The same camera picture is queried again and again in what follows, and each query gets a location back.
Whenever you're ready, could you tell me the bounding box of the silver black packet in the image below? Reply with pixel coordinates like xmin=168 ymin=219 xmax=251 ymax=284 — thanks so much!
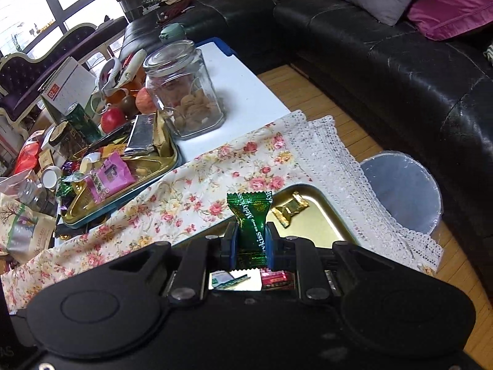
xmin=124 ymin=115 xmax=157 ymax=155

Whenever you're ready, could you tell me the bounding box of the kraft paper bag tree print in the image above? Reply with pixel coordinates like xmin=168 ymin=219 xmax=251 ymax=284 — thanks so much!
xmin=0 ymin=195 xmax=58 ymax=265

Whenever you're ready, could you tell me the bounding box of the brown label jar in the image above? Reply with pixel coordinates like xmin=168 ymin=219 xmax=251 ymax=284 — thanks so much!
xmin=48 ymin=121 xmax=87 ymax=158

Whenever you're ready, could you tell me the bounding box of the gold candy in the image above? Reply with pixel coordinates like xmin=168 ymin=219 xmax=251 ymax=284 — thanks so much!
xmin=271 ymin=192 xmax=311 ymax=227

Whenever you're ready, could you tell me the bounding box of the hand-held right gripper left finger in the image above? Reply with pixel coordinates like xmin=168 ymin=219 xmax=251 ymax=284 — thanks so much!
xmin=102 ymin=221 xmax=240 ymax=304

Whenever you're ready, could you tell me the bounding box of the mint green bottle cap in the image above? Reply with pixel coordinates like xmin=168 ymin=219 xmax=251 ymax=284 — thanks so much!
xmin=160 ymin=23 xmax=185 ymax=42

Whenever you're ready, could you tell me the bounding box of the magenta cushion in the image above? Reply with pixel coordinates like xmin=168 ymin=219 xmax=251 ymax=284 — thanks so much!
xmin=407 ymin=0 xmax=493 ymax=41

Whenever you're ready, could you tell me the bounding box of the white handheld device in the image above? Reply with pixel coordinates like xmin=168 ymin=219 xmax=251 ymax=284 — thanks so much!
xmin=96 ymin=49 xmax=148 ymax=93

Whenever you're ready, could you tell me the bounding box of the black leather sofa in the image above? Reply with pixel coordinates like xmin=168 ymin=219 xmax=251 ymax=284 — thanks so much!
xmin=121 ymin=0 xmax=493 ymax=278

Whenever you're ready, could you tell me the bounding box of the green drink can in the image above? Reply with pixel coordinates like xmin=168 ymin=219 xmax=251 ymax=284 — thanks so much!
xmin=65 ymin=102 xmax=101 ymax=144

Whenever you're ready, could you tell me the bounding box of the trash bin with plastic liner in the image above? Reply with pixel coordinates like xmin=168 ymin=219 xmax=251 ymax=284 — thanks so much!
xmin=360 ymin=150 xmax=443 ymax=236

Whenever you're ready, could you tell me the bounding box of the glass jar with cookies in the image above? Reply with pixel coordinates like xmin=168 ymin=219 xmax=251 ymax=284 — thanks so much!
xmin=142 ymin=39 xmax=226 ymax=140

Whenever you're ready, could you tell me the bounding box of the red plastic packet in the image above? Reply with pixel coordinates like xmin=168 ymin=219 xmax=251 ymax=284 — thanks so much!
xmin=13 ymin=139 xmax=43 ymax=176

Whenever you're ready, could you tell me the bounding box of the small white green packet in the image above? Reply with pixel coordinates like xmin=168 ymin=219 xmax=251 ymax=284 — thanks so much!
xmin=210 ymin=272 xmax=251 ymax=290

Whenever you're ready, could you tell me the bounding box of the white round lid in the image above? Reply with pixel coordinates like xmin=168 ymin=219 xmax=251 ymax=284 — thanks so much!
xmin=40 ymin=166 xmax=62 ymax=189

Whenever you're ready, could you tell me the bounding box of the floral tablecloth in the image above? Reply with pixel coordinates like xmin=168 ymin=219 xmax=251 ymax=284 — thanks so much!
xmin=0 ymin=110 xmax=443 ymax=313

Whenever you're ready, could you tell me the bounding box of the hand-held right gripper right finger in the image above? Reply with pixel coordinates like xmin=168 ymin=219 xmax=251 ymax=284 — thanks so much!
xmin=266 ymin=221 xmax=393 ymax=302

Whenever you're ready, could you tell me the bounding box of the red apple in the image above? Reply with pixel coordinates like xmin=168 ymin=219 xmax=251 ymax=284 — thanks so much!
xmin=135 ymin=87 xmax=158 ymax=114
xmin=101 ymin=107 xmax=126 ymax=132

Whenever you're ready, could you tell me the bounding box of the gold foil packet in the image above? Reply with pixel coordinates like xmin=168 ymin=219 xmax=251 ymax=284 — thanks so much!
xmin=154 ymin=113 xmax=172 ymax=155

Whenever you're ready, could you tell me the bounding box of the purple chaise longue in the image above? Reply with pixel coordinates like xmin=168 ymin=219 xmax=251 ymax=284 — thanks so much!
xmin=0 ymin=15 xmax=129 ymax=124

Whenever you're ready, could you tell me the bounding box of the green candy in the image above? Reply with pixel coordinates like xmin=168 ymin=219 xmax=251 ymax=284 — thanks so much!
xmin=226 ymin=191 xmax=276 ymax=270

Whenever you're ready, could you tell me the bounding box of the pink snack packet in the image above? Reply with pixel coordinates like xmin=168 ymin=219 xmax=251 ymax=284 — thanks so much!
xmin=85 ymin=152 xmax=136 ymax=201

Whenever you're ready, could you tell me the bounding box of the white desk calendar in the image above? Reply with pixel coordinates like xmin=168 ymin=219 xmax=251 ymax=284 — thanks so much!
xmin=39 ymin=56 xmax=97 ymax=114

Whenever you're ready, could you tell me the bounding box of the red snack packet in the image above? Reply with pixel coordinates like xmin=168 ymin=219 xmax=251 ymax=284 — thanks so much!
xmin=260 ymin=269 xmax=295 ymax=290

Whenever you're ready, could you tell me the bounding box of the gold rectangular tin tray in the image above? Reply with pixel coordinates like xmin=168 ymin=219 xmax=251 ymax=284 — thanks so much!
xmin=200 ymin=185 xmax=361 ymax=290
xmin=59 ymin=116 xmax=181 ymax=227

